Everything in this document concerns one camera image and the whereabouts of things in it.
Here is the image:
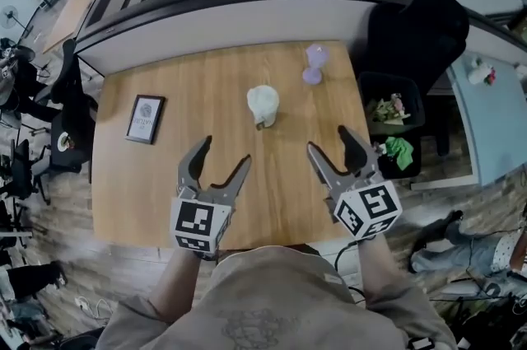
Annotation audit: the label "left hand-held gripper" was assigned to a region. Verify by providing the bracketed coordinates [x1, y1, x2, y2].
[170, 135, 252, 259]

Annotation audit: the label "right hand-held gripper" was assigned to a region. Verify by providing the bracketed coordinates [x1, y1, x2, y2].
[306, 124, 403, 241]

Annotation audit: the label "person's right forearm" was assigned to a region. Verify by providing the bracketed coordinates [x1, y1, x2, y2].
[357, 235, 403, 315]

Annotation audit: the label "person's left forearm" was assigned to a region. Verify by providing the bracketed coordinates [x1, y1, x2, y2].
[158, 247, 203, 324]

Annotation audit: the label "green cloth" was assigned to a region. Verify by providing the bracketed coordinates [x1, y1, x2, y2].
[385, 136, 415, 171]

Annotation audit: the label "discarded flower scraps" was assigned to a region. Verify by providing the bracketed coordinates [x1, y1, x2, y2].
[366, 92, 413, 125]

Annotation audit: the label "black square bin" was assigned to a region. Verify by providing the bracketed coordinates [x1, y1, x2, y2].
[357, 71, 426, 136]

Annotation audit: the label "purple hourglass-shaped ornament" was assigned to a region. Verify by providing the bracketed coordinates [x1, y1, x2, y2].
[302, 43, 330, 85]

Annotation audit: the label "person's grey shirt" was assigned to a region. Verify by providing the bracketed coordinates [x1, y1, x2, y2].
[94, 245, 458, 350]

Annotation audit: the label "black high-back office chair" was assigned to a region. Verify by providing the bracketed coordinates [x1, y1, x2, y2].
[364, 0, 470, 158]

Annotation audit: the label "light blue table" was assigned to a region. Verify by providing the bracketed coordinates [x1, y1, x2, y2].
[446, 51, 527, 189]

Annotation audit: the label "black slim office chair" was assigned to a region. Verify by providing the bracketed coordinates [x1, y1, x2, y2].
[32, 38, 100, 176]

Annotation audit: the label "black mesh office chair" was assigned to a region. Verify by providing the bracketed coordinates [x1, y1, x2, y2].
[0, 138, 50, 205]

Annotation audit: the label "black standing fan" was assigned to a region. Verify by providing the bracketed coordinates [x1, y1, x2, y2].
[0, 4, 34, 39]

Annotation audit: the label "black picture frame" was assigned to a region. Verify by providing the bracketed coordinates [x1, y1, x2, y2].
[124, 94, 166, 146]

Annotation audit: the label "grey partition with black rail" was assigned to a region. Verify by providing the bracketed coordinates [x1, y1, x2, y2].
[73, 0, 527, 76]

